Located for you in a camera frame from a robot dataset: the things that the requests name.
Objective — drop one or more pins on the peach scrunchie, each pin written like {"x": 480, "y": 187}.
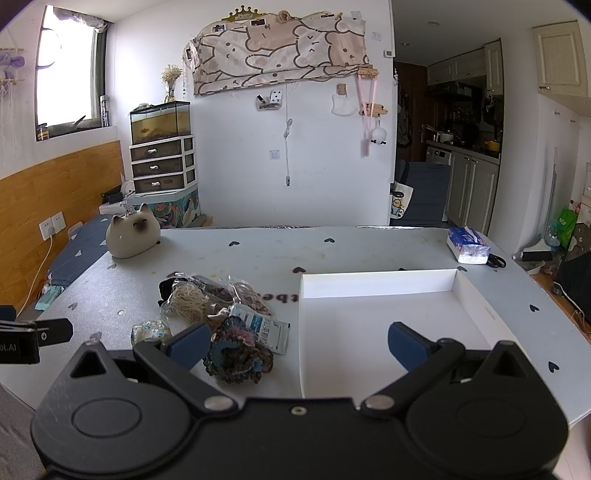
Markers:
{"x": 219, "y": 315}

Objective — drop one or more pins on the bag of dark brown yarn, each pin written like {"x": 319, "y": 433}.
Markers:
{"x": 210, "y": 288}

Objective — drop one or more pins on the white cardboard box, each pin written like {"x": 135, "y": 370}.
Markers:
{"x": 369, "y": 332}

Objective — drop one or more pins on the black scissors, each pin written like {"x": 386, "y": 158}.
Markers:
{"x": 497, "y": 261}

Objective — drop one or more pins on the white hanging bib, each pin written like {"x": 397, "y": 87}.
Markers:
{"x": 343, "y": 105}

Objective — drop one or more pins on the washing machine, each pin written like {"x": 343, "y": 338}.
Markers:
{"x": 438, "y": 154}

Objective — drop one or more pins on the cream upper cabinet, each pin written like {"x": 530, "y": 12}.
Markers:
{"x": 563, "y": 57}

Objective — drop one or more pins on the colourful patterned box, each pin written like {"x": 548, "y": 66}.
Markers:
{"x": 173, "y": 210}

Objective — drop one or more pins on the yellow pot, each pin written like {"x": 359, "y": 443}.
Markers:
{"x": 491, "y": 146}

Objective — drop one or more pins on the macrame wall hanging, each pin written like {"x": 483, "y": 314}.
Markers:
{"x": 10, "y": 87}

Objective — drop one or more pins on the small blue patterned packet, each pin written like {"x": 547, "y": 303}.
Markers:
{"x": 150, "y": 330}

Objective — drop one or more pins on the bear printed cloth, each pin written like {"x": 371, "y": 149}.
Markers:
{"x": 281, "y": 50}

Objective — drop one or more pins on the white wall outlet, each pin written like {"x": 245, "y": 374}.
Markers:
{"x": 51, "y": 225}

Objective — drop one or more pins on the white printed tote bag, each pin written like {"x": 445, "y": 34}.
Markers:
{"x": 400, "y": 203}

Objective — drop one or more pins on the white plastic drawer cabinet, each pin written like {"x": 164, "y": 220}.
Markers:
{"x": 161, "y": 164}

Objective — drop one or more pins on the glass fish tank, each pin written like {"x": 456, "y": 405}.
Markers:
{"x": 159, "y": 122}

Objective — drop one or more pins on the multicolour crochet yarn bundle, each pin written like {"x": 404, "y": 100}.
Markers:
{"x": 238, "y": 353}

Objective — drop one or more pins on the vase of dried flowers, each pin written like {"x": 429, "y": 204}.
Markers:
{"x": 171, "y": 81}

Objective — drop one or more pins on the bag of cream yarn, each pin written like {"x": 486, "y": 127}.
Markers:
{"x": 187, "y": 302}

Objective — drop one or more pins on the white plush ball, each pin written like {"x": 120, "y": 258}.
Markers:
{"x": 379, "y": 136}

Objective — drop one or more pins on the white blue packet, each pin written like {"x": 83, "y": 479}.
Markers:
{"x": 270, "y": 331}

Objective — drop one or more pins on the teal packet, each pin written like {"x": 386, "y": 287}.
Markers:
{"x": 50, "y": 297}

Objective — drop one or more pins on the cream cat figurine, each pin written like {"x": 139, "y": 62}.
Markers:
{"x": 127, "y": 235}

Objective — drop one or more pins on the green plastic bag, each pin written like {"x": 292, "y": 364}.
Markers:
{"x": 565, "y": 226}

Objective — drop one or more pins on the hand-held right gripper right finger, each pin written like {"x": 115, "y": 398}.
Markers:
{"x": 405, "y": 346}

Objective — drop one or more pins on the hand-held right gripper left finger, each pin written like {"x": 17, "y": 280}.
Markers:
{"x": 189, "y": 345}

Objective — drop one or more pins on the gold paper crown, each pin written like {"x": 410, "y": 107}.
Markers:
{"x": 236, "y": 14}

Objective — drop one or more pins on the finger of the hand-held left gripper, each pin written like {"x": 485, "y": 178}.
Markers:
{"x": 57, "y": 331}

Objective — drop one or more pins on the window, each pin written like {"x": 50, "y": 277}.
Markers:
{"x": 67, "y": 69}

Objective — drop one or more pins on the grey upper kitchen cabinets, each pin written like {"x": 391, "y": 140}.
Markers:
{"x": 464, "y": 64}

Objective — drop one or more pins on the grey kitchen counter cabinet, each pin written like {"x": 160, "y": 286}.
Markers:
{"x": 471, "y": 194}

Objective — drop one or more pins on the blue white tissue pack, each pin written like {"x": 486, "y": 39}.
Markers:
{"x": 467, "y": 244}

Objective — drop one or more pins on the clear wall holder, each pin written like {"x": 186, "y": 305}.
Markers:
{"x": 269, "y": 100}

